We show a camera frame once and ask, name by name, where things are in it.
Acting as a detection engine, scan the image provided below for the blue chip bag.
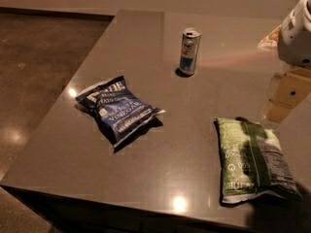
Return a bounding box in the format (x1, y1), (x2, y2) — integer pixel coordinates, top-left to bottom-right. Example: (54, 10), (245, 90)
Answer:
(76, 76), (164, 148)

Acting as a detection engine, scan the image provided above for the green chip bag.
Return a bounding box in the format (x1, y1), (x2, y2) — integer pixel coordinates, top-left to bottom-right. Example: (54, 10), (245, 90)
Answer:
(216, 118), (302, 204)

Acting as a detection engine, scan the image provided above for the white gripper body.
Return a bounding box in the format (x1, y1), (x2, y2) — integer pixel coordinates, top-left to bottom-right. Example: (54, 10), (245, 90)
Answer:
(278, 0), (311, 68)

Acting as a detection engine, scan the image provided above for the silver blue drink can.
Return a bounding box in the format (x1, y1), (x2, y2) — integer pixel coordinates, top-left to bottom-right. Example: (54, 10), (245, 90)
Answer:
(179, 27), (201, 76)

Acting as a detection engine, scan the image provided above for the white plate with food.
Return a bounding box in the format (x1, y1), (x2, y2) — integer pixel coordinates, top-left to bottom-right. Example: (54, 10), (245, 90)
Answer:
(258, 25), (281, 50)

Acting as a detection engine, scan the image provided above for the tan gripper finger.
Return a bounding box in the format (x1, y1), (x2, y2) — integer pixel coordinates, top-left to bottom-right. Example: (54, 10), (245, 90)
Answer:
(264, 67), (311, 123)

